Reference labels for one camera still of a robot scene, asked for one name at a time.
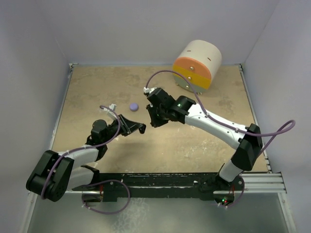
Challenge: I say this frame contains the purple earbud charging case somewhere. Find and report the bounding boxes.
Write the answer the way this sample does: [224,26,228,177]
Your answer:
[129,103,139,112]

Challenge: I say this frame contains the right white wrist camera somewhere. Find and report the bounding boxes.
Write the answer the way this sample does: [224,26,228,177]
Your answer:
[143,87,156,96]

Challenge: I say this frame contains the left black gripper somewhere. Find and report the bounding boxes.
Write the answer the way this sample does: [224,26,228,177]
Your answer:
[102,114,142,143]

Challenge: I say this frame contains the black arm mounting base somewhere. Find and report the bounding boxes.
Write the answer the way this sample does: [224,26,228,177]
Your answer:
[73,166,245,204]

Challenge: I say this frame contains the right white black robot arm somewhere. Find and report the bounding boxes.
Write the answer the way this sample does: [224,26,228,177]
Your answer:
[143,87,262,190]

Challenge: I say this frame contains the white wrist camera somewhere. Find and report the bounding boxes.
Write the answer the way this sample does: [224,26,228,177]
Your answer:
[143,87,156,96]
[105,103,118,118]

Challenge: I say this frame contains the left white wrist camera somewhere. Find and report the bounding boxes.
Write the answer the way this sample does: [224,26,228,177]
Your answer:
[105,103,118,118]

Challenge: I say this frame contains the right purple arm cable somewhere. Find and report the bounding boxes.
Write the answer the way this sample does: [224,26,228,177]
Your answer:
[145,70,296,156]

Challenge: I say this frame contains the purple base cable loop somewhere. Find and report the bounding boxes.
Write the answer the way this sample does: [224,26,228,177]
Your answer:
[81,179,131,215]

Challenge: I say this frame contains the round cream drawer cabinet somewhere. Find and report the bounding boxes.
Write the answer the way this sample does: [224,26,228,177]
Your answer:
[172,40,222,94]

